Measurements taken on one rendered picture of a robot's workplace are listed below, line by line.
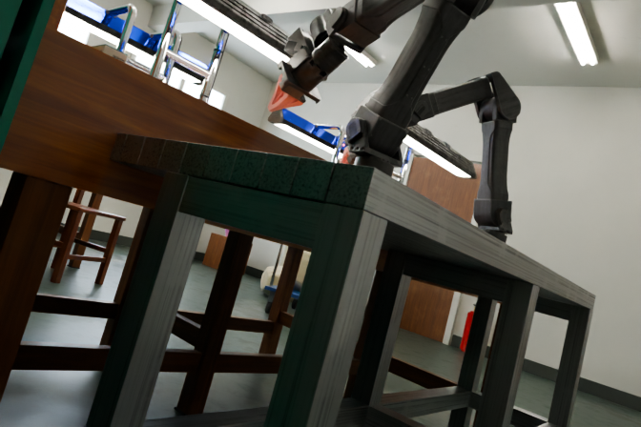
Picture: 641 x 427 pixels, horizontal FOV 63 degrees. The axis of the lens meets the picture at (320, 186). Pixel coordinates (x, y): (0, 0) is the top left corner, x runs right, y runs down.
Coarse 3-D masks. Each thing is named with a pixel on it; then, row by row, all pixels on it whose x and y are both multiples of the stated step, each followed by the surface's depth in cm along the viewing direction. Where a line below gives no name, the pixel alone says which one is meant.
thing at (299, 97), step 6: (282, 84) 103; (288, 84) 102; (282, 90) 103; (288, 90) 103; (294, 90) 103; (294, 96) 105; (300, 96) 106; (276, 102) 111; (294, 102) 107; (300, 102) 107; (282, 108) 109
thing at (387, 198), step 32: (128, 160) 69; (160, 160) 65; (192, 160) 61; (224, 160) 58; (256, 160) 55; (288, 160) 52; (320, 160) 50; (288, 192) 51; (320, 192) 49; (352, 192) 47; (384, 192) 48; (416, 192) 53; (416, 224) 53; (448, 224) 60; (448, 256) 80; (480, 256) 69; (512, 256) 79; (544, 288) 96; (576, 288) 118
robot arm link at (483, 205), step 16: (480, 112) 132; (496, 112) 126; (496, 128) 127; (496, 144) 127; (496, 160) 127; (496, 176) 127; (480, 192) 130; (496, 192) 126; (480, 208) 128; (496, 208) 125; (480, 224) 130; (496, 224) 125
